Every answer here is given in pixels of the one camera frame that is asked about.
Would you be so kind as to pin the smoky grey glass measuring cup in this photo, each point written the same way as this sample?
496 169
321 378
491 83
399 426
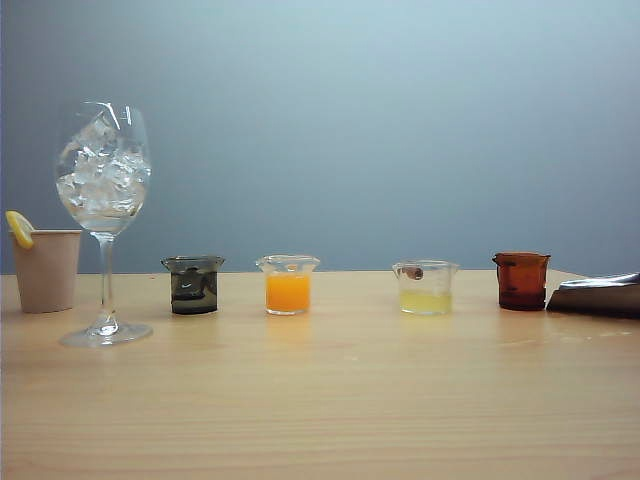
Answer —
192 287

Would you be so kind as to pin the silver metal object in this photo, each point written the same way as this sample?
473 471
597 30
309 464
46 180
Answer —
595 297

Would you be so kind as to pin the beige paper cup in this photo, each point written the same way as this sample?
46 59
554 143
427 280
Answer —
47 272

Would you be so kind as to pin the clear measuring cup pale yellow liquid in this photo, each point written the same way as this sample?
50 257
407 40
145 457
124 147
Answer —
425 302

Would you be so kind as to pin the amber brown glass measuring cup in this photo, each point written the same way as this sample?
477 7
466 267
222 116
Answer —
522 282

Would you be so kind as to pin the clear measuring cup orange juice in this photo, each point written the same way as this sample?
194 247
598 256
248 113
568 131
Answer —
287 292

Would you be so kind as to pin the yellow lemon slice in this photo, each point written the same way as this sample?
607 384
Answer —
20 229

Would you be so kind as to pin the wine glass with ice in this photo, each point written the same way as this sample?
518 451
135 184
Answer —
102 200

